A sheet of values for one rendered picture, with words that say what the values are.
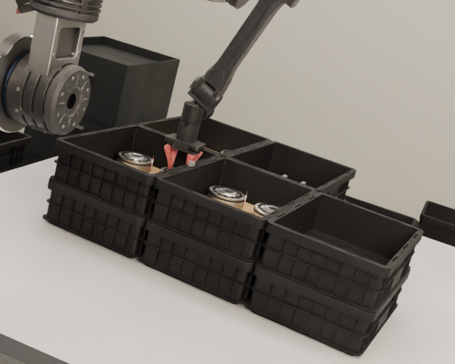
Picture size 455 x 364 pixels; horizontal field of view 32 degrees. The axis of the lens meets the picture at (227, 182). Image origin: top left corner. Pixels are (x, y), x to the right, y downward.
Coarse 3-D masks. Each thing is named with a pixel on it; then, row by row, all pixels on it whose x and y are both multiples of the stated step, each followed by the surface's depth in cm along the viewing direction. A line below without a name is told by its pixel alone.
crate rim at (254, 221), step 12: (192, 168) 204; (252, 168) 219; (156, 180) 189; (288, 180) 217; (168, 192) 187; (180, 192) 186; (192, 192) 185; (312, 192) 211; (204, 204) 184; (216, 204) 182; (228, 204) 183; (288, 204) 195; (228, 216) 182; (240, 216) 180; (252, 216) 179; (264, 216) 181; (264, 228) 180
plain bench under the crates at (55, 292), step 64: (0, 192) 218; (0, 256) 180; (64, 256) 188; (448, 256) 264; (0, 320) 153; (64, 320) 160; (128, 320) 166; (192, 320) 174; (256, 320) 182; (448, 320) 211
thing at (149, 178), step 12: (96, 132) 214; (108, 132) 219; (156, 132) 231; (60, 144) 198; (72, 144) 197; (84, 156) 196; (96, 156) 194; (216, 156) 222; (108, 168) 193; (120, 168) 192; (132, 168) 191; (180, 168) 201; (144, 180) 190
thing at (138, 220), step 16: (64, 192) 200; (80, 192) 198; (48, 208) 204; (64, 208) 202; (80, 208) 200; (96, 208) 197; (112, 208) 195; (64, 224) 203; (80, 224) 200; (96, 224) 199; (112, 224) 197; (128, 224) 195; (144, 224) 193; (96, 240) 198; (112, 240) 198; (128, 240) 196; (128, 256) 197
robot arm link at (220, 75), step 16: (272, 0) 194; (288, 0) 193; (256, 16) 197; (272, 16) 198; (240, 32) 200; (256, 32) 199; (240, 48) 202; (224, 64) 205; (208, 80) 209; (224, 80) 207; (208, 96) 210
